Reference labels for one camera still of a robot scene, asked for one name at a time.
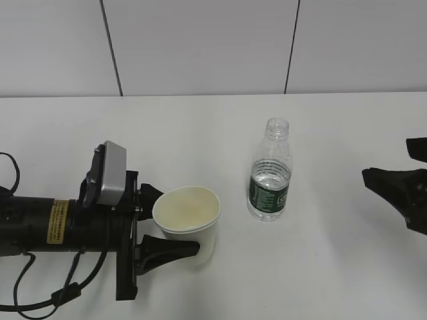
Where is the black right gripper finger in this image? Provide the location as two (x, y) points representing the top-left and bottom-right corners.
(406, 137), (427, 163)
(362, 167), (426, 233)

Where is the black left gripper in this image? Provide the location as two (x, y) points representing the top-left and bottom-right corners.
(70, 171), (200, 300)

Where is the white paper cup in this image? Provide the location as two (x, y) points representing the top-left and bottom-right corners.
(152, 186), (221, 267)

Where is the clear water bottle green label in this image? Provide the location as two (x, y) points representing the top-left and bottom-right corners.
(246, 117), (292, 222)

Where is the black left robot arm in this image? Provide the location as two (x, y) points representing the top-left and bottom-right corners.
(1, 171), (200, 301)

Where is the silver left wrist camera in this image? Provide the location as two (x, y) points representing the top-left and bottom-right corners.
(83, 140), (127, 208)

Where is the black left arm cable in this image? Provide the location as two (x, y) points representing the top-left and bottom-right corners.
(0, 152), (108, 316)

